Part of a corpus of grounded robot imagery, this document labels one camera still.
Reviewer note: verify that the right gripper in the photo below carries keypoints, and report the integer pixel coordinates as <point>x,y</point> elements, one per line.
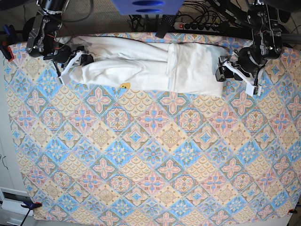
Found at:
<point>78,57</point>

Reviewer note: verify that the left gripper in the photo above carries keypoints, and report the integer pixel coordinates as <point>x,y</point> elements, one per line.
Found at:
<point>248,68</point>

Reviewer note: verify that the white printed T-shirt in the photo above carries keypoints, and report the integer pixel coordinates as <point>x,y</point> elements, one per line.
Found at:
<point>174,67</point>

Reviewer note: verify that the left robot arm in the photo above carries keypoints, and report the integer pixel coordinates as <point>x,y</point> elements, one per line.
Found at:
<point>267,45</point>

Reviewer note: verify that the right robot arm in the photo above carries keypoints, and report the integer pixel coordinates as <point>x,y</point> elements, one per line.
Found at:
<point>42,42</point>

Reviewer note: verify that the red blue clamp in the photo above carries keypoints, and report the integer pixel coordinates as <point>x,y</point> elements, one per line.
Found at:
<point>6,42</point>

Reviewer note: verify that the patterned tablecloth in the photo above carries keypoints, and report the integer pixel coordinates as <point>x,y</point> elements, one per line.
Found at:
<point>108,156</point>

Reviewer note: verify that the white cabinet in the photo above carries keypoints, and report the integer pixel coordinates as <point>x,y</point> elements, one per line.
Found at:
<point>10,176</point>

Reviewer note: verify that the orange clamp right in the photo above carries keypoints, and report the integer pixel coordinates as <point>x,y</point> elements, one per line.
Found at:
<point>293,211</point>

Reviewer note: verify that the black power strip red switch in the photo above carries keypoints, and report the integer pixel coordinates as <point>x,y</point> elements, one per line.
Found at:
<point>200,27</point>

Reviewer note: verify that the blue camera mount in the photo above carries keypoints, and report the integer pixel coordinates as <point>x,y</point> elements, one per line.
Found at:
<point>148,7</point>

